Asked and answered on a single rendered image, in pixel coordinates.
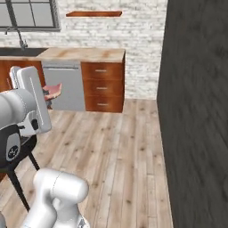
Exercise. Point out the dark sink basin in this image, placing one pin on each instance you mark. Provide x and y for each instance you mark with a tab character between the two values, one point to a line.
20	52

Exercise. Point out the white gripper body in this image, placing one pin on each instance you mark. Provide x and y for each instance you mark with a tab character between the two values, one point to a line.
33	89

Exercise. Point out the red raw steak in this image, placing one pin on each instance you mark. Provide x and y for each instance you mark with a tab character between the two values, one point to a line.
54	89

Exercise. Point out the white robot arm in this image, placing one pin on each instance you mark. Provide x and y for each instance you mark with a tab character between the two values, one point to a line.
56	190

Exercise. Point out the grey metal tap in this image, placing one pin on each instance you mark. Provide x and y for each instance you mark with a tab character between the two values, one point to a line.
21	41

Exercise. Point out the dark framed window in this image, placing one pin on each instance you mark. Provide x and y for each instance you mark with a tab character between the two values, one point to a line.
29	14

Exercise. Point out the brown wooden drawer cabinet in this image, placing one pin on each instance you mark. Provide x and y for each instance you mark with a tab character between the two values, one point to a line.
102	87

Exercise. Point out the dark grey fridge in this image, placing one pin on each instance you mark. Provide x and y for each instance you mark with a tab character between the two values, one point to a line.
196	112

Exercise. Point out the brown wooden wall shelf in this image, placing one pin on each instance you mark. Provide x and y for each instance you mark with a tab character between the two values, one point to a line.
93	14

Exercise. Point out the brown wooden sink cupboard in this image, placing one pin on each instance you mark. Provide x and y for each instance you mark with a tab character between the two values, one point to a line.
6	72

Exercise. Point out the grey dishwasher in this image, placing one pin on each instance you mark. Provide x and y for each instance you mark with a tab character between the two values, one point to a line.
68	86

